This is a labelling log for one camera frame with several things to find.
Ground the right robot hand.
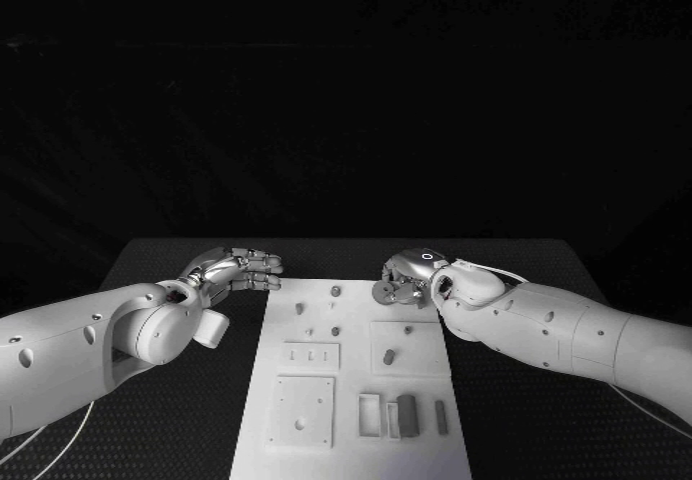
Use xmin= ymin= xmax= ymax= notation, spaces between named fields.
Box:
xmin=380 ymin=247 xmax=453 ymax=310

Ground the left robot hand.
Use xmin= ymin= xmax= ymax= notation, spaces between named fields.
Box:
xmin=178 ymin=246 xmax=286 ymax=307

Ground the grey gear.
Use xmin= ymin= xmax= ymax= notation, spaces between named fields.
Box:
xmin=371 ymin=279 xmax=401 ymax=305

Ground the white task board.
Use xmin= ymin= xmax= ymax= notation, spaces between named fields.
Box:
xmin=228 ymin=277 xmax=475 ymax=480

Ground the white cable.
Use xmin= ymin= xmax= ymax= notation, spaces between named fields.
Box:
xmin=0 ymin=424 xmax=51 ymax=466
xmin=32 ymin=400 xmax=99 ymax=480
xmin=458 ymin=259 xmax=531 ymax=285
xmin=606 ymin=382 xmax=692 ymax=439

